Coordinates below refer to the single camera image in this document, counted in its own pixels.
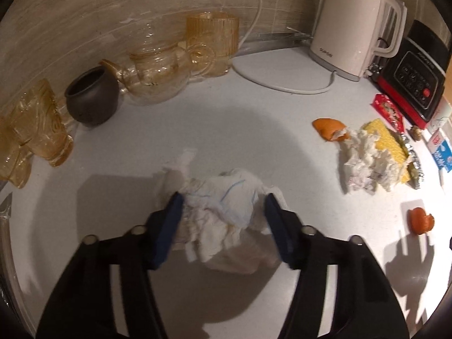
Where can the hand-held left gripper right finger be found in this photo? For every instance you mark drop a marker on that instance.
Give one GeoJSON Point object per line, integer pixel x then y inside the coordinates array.
{"type": "Point", "coordinates": [279, 226]}

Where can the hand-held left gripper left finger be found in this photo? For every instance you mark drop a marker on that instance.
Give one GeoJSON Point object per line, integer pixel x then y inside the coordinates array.
{"type": "Point", "coordinates": [169, 226]}

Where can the white tissue blue line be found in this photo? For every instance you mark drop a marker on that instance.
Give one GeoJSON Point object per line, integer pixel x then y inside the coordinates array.
{"type": "Point", "coordinates": [219, 201]}

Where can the red snack packet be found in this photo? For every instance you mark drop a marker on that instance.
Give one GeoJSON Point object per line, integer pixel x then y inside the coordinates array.
{"type": "Point", "coordinates": [386, 109]}

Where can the large orange peel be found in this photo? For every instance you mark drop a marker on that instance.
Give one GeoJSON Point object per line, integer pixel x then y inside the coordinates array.
{"type": "Point", "coordinates": [326, 127]}

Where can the yellow sponge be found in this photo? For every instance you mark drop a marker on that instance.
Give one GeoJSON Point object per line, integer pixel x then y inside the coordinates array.
{"type": "Point", "coordinates": [383, 137]}

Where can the small orange peel piece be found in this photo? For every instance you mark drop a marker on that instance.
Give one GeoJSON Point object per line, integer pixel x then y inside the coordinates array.
{"type": "Point", "coordinates": [418, 220]}

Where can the dark clay pot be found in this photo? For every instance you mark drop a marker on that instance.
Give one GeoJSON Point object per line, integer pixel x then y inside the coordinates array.
{"type": "Point", "coordinates": [91, 102]}

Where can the crumpled silver foil wrapper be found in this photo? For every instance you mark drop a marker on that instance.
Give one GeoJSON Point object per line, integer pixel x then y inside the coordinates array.
{"type": "Point", "coordinates": [414, 162]}

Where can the amber glass teapot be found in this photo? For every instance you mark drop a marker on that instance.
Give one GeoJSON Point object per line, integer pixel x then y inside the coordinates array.
{"type": "Point", "coordinates": [159, 74]}

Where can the blue and white small carton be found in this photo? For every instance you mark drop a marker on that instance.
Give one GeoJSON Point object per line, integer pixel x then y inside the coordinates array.
{"type": "Point", "coordinates": [441, 152]}

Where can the white paper card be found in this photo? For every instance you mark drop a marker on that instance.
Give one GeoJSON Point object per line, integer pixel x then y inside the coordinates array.
{"type": "Point", "coordinates": [441, 116]}

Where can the ribbed amber glass cup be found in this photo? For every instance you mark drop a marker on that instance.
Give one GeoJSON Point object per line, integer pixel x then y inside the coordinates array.
{"type": "Point", "coordinates": [215, 31]}

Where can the black and red kitchen appliance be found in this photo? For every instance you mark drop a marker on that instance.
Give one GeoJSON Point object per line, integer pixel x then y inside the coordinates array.
{"type": "Point", "coordinates": [413, 74]}

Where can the white electric kettle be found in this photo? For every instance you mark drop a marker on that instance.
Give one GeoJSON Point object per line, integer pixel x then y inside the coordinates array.
{"type": "Point", "coordinates": [346, 24]}

